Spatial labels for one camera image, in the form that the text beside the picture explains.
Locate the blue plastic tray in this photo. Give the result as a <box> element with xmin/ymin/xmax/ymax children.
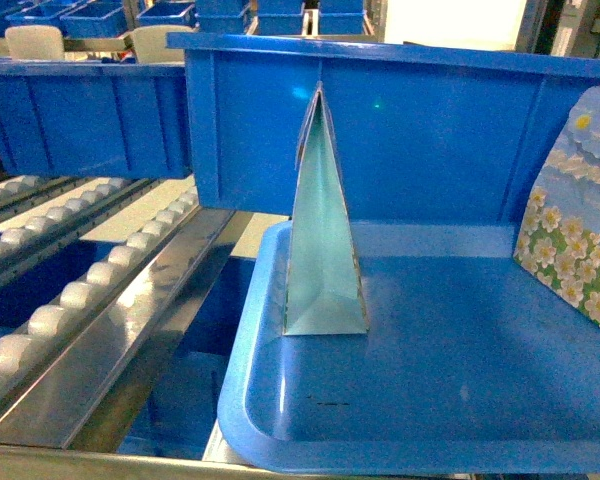
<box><xmin>218</xmin><ymin>223</ymin><xmax>600</xmax><ymax>475</ymax></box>

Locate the blue bin at left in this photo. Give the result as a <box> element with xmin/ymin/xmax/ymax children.
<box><xmin>0</xmin><ymin>59</ymin><xmax>191</xmax><ymax>179</ymax></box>

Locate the white roller conveyor track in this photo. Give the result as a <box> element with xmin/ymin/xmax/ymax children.
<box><xmin>0</xmin><ymin>186</ymin><xmax>199</xmax><ymax>398</ymax></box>

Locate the steel rack rail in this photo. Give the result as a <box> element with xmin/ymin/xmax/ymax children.
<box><xmin>0</xmin><ymin>208</ymin><xmax>251</xmax><ymax>451</ymax></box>

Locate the flower gift bag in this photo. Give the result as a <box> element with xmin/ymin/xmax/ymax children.
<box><xmin>283</xmin><ymin>83</ymin><xmax>369</xmax><ymax>336</ymax></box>
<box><xmin>513</xmin><ymin>86</ymin><xmax>600</xmax><ymax>328</ymax></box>

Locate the large blue bin behind tray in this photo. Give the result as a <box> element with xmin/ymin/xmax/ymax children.
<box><xmin>167</xmin><ymin>33</ymin><xmax>600</xmax><ymax>224</ymax></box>

